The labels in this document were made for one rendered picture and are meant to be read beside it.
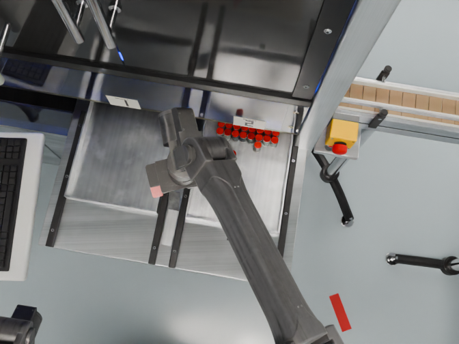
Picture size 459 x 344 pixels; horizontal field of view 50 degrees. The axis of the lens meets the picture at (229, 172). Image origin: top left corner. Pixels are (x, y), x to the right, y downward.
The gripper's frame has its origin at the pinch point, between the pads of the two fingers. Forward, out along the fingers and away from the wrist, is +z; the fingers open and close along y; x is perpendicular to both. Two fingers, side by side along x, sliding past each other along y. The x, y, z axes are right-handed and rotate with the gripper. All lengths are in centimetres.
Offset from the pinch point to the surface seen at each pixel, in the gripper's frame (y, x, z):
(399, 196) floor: -100, 17, 115
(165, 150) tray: 1.6, -14.2, 34.6
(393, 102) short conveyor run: -65, -10, 26
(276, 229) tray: -22.5, 16.2, 29.9
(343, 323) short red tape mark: -56, 64, 112
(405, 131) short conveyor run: -68, -2, 30
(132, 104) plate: 7.4, -26.0, 22.9
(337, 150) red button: -41.8, 0.4, 17.9
